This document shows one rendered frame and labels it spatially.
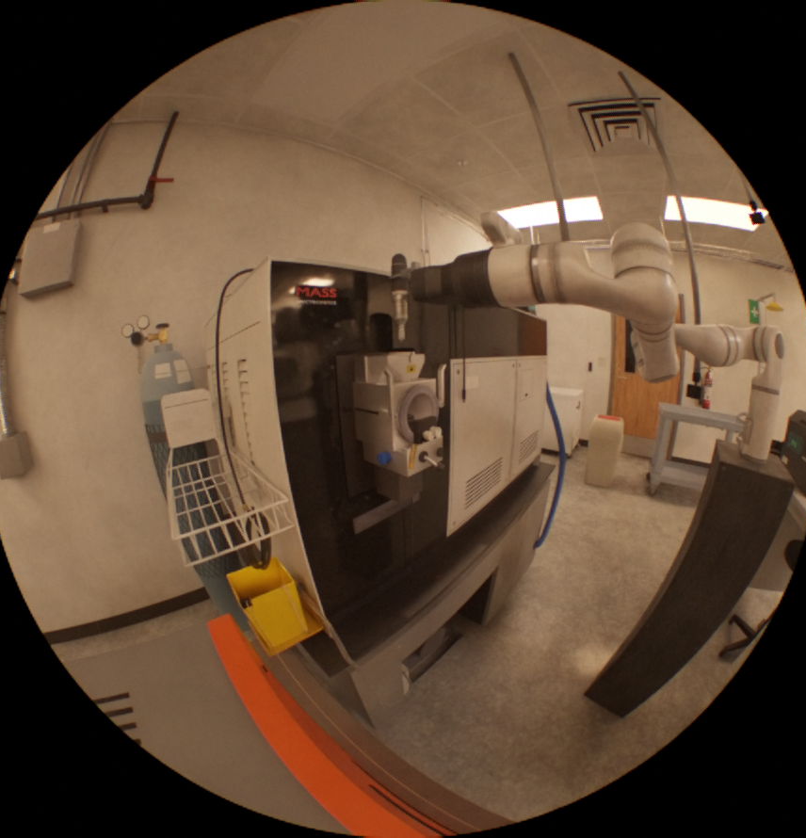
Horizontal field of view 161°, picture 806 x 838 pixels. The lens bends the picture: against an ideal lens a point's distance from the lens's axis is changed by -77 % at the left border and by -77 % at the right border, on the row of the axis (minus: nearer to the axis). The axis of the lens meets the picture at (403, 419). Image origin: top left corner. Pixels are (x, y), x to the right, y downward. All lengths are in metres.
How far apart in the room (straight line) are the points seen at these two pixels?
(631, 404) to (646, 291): 3.91
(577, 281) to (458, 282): 0.14
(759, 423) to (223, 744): 0.97
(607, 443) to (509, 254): 2.73
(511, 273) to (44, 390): 1.71
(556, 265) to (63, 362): 1.68
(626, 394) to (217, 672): 4.19
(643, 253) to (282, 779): 0.43
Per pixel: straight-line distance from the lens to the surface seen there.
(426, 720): 1.35
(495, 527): 0.98
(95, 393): 1.56
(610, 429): 2.94
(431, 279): 0.38
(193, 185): 1.81
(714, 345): 0.70
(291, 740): 0.18
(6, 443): 1.67
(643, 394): 4.17
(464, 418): 0.71
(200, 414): 0.67
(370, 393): 0.43
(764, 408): 0.88
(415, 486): 0.50
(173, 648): 0.24
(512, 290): 0.32
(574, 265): 0.30
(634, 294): 0.29
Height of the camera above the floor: 1.30
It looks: 14 degrees down
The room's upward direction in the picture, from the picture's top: 2 degrees counter-clockwise
